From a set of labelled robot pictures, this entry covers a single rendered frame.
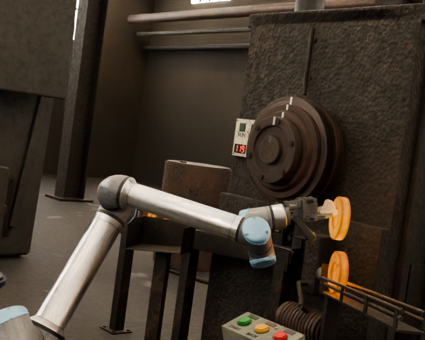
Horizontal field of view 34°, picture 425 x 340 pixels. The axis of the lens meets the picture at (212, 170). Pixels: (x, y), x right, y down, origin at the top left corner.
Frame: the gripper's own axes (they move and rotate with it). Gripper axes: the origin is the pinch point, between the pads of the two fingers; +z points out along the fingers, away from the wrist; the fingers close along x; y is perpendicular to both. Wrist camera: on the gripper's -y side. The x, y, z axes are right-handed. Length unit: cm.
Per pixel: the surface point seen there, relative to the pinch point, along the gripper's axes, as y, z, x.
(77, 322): -63, -120, 146
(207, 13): 215, 61, 956
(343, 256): -15.1, -1.7, -3.2
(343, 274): -20.8, -3.7, -7.3
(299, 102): 42, 0, 44
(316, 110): 37, 5, 36
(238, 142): 27, -22, 91
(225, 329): -22, -50, -43
